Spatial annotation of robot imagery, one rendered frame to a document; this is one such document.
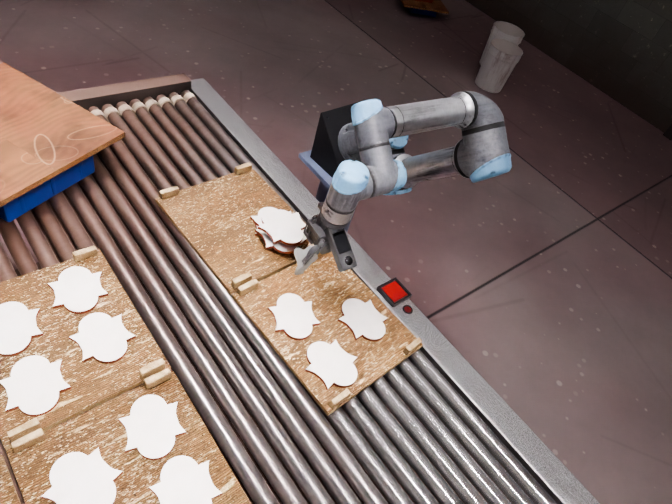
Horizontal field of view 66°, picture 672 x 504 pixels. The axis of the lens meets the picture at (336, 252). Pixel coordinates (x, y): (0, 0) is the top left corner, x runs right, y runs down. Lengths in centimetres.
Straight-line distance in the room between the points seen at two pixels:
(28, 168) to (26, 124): 20
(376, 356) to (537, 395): 154
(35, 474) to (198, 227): 74
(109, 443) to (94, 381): 15
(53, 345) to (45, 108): 78
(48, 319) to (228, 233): 52
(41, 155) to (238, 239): 58
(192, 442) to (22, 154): 92
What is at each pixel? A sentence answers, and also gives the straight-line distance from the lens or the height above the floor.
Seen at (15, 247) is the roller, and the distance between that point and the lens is 159.
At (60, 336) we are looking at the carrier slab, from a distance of 138.
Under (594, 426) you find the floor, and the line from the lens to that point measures 293.
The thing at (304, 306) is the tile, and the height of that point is 95.
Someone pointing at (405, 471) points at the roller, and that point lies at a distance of 131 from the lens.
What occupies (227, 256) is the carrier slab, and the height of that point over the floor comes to 94.
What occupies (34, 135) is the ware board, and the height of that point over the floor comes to 104.
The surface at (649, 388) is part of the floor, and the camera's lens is 329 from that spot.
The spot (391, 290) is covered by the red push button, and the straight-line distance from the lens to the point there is 155.
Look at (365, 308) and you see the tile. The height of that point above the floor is 95.
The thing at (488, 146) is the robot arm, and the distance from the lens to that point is 148.
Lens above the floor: 207
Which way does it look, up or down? 46 degrees down
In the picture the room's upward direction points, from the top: 19 degrees clockwise
